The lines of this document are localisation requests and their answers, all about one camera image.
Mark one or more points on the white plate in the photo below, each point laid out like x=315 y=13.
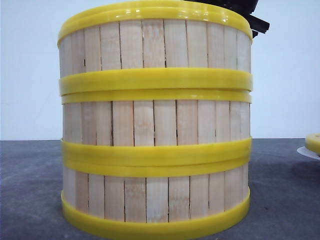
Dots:
x=308 y=153

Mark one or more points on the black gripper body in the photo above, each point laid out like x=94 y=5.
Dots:
x=257 y=22

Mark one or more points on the yellow woven steamer lid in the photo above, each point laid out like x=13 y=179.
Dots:
x=312 y=144

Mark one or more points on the front bamboo steamer basket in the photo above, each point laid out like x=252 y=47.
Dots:
x=170 y=207

